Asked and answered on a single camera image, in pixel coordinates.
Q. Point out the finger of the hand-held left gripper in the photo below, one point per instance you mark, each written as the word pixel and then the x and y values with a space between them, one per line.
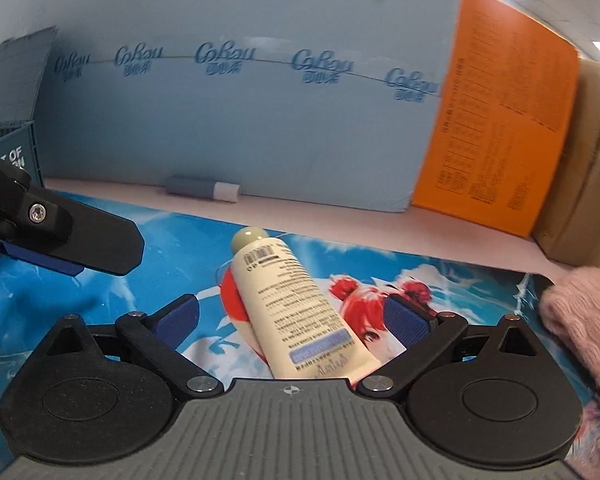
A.
pixel 100 242

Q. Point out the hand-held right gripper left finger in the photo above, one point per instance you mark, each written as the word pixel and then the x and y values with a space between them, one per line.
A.
pixel 177 317

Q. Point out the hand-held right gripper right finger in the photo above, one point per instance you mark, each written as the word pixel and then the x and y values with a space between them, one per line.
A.
pixel 405 320

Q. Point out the cream lotion tube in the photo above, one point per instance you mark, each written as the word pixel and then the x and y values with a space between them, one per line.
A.
pixel 290 300

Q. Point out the blue-grey storage crate with lid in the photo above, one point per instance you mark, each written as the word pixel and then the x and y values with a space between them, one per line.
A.
pixel 10 85

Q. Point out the printed cartoon desk mat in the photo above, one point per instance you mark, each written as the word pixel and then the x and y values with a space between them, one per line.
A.
pixel 130 290

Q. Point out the blue-grey stick with white cap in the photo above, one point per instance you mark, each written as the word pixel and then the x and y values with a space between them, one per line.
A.
pixel 195 187

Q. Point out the pink fuzzy cloth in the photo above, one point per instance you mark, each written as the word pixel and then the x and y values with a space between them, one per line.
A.
pixel 580 310

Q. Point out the large light blue carton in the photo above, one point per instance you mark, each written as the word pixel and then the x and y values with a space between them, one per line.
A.
pixel 260 125

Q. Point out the orange carton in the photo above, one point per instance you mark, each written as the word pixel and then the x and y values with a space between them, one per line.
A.
pixel 500 120

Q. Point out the brown cardboard box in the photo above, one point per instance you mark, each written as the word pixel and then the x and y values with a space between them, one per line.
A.
pixel 590 160

